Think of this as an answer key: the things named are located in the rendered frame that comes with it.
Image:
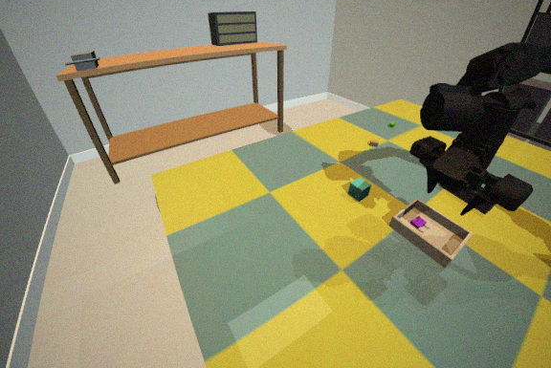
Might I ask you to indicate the violet fuse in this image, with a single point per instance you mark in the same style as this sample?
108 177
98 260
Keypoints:
419 222

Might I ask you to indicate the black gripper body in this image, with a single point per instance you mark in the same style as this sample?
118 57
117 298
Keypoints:
508 192

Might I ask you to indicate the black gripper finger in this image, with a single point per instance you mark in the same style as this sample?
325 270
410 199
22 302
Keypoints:
479 199
431 183

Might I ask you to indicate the tan open tray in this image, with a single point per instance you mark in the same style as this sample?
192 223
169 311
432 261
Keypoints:
441 242

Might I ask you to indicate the teal cube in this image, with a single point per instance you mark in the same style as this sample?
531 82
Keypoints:
359 189

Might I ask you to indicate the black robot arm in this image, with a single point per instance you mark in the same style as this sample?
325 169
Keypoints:
462 108

